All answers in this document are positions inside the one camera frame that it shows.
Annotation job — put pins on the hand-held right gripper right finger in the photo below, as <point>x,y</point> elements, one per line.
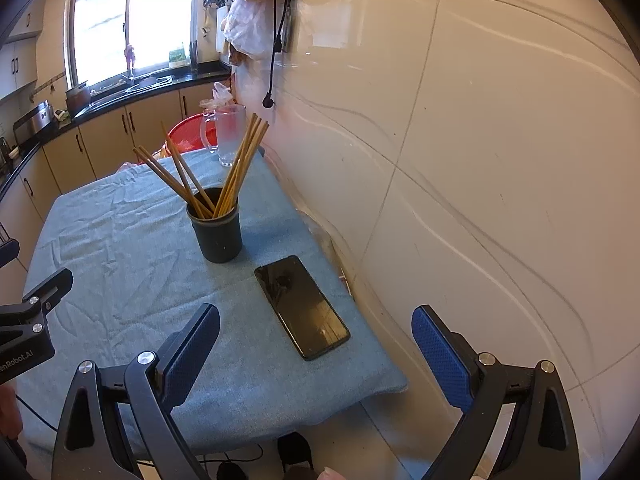
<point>440,355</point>

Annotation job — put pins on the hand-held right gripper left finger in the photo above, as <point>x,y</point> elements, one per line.
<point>192,355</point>

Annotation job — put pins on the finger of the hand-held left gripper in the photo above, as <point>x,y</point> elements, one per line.
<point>50,287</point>
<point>9,254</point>

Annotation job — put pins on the dark chopstick holder cup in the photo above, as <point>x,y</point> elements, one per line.
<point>217,240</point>

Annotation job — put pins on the set of wooden chopsticks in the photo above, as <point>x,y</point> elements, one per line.
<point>242,160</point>

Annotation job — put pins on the blue-grey table cloth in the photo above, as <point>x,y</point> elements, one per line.
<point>125,260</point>

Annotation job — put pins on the black smartphone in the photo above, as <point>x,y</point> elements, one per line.
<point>300,305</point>

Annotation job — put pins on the silver rice cooker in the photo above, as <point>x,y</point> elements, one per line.
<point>32,122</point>

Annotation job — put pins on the black floor object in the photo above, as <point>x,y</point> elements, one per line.
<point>295,452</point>

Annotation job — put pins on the beige lower kitchen cabinets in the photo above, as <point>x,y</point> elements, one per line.
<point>100,145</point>

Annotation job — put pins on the beige kitchen cabinets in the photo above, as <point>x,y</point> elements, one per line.
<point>100,145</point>
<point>20,65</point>

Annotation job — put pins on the pink plastic bag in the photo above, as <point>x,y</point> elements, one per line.
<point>126,166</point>

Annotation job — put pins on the brown cooking pot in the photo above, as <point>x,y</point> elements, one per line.
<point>77,100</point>

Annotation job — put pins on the beige upper kitchen cabinets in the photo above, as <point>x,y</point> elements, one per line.
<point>20,65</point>

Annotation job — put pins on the red plastic basket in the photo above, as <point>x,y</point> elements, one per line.
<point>190,132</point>

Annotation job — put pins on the sink faucet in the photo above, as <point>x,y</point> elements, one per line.
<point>129,78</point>

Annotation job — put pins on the steel kitchen sink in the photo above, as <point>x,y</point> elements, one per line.
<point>147,81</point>

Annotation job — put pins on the glass mug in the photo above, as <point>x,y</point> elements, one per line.
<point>232,135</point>

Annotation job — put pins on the purple window ornament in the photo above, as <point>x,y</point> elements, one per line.
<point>131,55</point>

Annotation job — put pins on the kitchen window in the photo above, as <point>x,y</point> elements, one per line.
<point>100,20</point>

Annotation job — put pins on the crumpled clear plastic bag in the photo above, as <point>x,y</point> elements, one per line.
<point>217,95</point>

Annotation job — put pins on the green sponge pack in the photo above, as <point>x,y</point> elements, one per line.
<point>176,55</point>

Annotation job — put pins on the black kitchen countertop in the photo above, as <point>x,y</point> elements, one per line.
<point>200,71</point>

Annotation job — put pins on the tall dark faucet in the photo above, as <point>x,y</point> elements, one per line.
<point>194,56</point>

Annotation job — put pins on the white hanging plastic bag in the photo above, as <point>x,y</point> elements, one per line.
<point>245,25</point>

